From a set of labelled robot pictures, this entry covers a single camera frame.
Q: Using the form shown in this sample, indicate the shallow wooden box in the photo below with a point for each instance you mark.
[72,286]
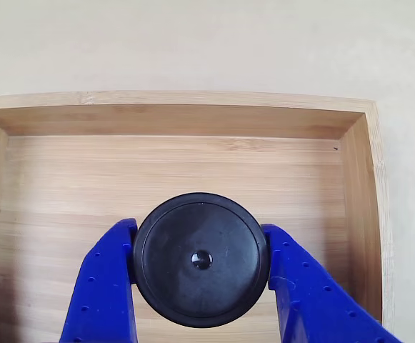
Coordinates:
[193,164]

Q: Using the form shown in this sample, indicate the black cylinder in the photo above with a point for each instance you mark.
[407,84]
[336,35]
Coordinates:
[200,261]

